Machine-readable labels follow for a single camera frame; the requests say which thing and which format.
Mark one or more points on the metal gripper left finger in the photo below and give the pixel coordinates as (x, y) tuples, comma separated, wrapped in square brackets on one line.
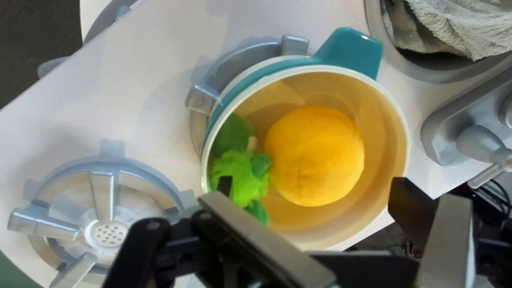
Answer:
[(266, 246)]

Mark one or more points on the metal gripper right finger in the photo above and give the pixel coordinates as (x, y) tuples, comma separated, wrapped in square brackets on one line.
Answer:
[(448, 246)]

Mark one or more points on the green plush toy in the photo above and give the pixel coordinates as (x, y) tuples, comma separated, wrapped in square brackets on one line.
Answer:
[(240, 170)]

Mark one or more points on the yellow round plush toy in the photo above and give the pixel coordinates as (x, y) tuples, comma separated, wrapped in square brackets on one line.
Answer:
[(314, 154)]

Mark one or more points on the white pot teal band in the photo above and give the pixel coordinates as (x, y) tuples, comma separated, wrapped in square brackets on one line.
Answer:
[(384, 145)]

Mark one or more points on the grey toy faucet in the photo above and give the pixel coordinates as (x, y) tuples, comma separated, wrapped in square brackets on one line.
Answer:
[(469, 134)]

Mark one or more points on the grey toy sink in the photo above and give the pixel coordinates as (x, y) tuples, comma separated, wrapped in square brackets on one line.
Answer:
[(426, 71)]

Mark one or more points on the white toy kitchen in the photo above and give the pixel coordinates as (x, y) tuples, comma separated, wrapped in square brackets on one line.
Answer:
[(144, 81)]

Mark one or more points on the grey cloth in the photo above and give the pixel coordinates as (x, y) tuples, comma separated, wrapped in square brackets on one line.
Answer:
[(458, 25)]

